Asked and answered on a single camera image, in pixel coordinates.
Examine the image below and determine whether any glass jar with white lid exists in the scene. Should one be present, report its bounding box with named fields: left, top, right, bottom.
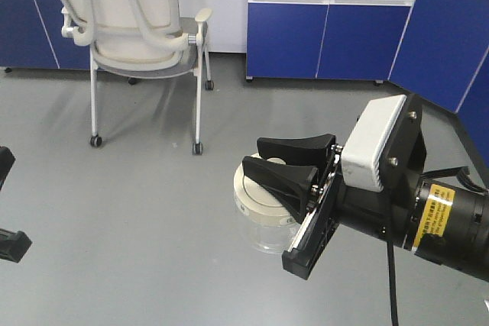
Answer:
left=233, top=166, right=300, bottom=254

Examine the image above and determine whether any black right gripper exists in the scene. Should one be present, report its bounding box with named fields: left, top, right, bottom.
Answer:
left=242, top=134, right=386, bottom=279

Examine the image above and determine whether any blue lab cabinet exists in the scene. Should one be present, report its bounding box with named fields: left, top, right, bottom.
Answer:
left=246, top=0, right=415, bottom=81

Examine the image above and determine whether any blue corner cabinet at right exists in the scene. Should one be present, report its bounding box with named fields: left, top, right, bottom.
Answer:
left=390, top=0, right=488, bottom=163

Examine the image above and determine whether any blue cabinet behind chair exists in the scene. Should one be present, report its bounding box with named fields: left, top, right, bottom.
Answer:
left=1, top=0, right=89, bottom=73

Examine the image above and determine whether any white mesh office chair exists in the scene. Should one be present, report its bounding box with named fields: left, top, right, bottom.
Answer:
left=61, top=0, right=214, bottom=147

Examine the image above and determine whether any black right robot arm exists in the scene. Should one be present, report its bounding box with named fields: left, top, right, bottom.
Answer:
left=242, top=94, right=488, bottom=280

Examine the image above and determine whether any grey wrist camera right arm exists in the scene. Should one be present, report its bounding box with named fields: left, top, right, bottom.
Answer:
left=341, top=95, right=406, bottom=192

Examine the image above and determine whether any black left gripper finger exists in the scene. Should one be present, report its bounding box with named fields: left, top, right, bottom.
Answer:
left=1, top=228, right=32, bottom=263
left=0, top=146, right=15, bottom=188

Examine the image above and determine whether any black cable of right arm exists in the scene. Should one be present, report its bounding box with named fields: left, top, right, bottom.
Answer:
left=384, top=188, right=400, bottom=326

